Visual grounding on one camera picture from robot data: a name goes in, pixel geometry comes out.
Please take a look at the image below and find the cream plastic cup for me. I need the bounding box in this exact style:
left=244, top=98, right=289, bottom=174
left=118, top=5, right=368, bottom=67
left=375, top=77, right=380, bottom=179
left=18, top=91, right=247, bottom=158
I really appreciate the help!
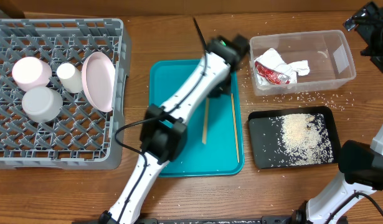
left=56, top=63, right=83, bottom=93

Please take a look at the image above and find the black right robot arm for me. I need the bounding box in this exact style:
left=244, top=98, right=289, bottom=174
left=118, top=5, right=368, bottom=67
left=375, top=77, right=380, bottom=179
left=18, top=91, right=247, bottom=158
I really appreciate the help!
left=285, top=1, right=383, bottom=223

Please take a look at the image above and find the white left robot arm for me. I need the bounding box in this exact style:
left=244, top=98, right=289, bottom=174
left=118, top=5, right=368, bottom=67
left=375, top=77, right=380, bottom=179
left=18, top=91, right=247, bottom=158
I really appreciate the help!
left=98, top=35, right=250, bottom=223

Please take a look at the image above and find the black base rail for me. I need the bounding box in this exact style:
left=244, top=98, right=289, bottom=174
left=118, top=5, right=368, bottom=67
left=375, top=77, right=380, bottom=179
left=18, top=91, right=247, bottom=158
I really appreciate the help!
left=71, top=216, right=348, bottom=224

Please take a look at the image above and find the white round plate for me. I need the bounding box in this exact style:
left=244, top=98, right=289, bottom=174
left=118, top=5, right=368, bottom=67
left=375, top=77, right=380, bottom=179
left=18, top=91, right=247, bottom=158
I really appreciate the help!
left=81, top=52, right=115, bottom=113

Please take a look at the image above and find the grey small bowl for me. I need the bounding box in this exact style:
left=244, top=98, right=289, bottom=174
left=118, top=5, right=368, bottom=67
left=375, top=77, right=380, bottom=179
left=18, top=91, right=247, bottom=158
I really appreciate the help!
left=22, top=86, right=63, bottom=123

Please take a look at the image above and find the black tray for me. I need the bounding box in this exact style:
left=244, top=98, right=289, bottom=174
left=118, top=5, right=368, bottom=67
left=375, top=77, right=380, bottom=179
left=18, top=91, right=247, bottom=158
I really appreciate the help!
left=248, top=106, right=341, bottom=169

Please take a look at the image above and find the grey dishwasher rack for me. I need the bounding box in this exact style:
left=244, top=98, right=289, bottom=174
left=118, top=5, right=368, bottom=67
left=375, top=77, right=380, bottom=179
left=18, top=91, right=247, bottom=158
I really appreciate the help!
left=0, top=18, right=131, bottom=169

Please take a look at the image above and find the red snack wrapper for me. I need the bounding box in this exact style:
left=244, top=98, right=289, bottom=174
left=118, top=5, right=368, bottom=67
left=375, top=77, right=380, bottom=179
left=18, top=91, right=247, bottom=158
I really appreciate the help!
left=255, top=61, right=290, bottom=85

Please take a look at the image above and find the pink plastic bowl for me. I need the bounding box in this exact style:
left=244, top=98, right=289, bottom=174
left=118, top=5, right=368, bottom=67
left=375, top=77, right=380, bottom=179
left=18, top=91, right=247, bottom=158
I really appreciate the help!
left=12, top=57, right=52, bottom=91

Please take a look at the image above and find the white paper napkin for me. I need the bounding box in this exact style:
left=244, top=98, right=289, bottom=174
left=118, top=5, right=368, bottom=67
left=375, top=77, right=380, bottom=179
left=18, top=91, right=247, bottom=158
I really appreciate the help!
left=252, top=48, right=310, bottom=86

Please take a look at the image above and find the teal plastic tray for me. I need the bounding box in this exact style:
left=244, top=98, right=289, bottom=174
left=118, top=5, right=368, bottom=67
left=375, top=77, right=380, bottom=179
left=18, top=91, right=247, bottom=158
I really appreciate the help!
left=149, top=59, right=245, bottom=178

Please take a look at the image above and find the clear plastic bin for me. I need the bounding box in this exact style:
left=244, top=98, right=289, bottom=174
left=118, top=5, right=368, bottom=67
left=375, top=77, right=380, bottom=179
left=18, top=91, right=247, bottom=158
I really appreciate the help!
left=250, top=30, right=356, bottom=96

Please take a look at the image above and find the pile of rice grains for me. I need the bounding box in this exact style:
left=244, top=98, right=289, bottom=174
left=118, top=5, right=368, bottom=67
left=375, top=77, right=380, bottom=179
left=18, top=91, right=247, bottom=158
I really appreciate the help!
left=260, top=113, right=334, bottom=168

